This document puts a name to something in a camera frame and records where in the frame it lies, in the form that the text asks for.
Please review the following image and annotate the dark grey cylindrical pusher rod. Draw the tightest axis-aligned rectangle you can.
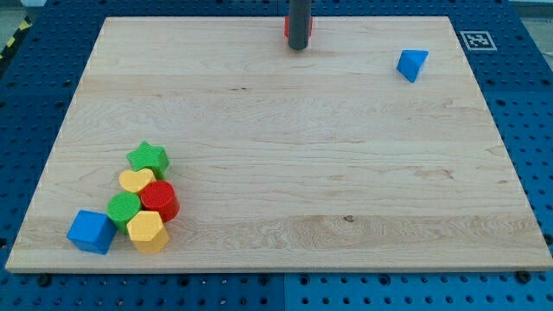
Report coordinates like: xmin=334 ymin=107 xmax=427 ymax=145
xmin=288 ymin=0 xmax=311 ymax=50

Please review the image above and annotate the green star block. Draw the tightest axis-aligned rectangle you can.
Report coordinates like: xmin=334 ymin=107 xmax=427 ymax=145
xmin=126 ymin=141 xmax=169 ymax=180

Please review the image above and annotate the yellow hexagon block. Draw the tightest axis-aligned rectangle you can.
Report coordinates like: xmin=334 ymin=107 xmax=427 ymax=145
xmin=127 ymin=211 xmax=169 ymax=254

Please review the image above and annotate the blue cube block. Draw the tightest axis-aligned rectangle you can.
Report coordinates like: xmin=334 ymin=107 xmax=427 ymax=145
xmin=67 ymin=210 xmax=117 ymax=255

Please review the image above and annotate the red star block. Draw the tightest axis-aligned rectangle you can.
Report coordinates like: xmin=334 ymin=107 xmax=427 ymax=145
xmin=283 ymin=16 xmax=313 ymax=39

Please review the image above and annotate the green cylinder block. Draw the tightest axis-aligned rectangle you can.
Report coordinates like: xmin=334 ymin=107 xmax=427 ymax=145
xmin=107 ymin=192 xmax=142 ymax=234

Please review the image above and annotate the light wooden board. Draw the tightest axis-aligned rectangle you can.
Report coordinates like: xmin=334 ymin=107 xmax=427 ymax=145
xmin=6 ymin=16 xmax=552 ymax=273

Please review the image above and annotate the red cylinder block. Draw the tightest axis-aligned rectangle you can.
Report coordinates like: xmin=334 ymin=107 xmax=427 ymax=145
xmin=139 ymin=181 xmax=180 ymax=222

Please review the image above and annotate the yellow heart block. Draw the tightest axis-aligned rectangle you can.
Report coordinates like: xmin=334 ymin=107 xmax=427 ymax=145
xmin=118 ymin=168 xmax=156 ymax=194

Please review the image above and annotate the white fiducial marker tag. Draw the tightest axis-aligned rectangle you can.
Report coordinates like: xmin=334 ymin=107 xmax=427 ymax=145
xmin=460 ymin=30 xmax=497 ymax=51

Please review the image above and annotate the blue triangle block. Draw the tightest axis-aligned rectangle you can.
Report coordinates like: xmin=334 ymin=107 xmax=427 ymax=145
xmin=397 ymin=49 xmax=429 ymax=83

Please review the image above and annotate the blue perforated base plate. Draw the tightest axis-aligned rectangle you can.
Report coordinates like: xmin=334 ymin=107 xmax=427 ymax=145
xmin=1 ymin=1 xmax=552 ymax=310

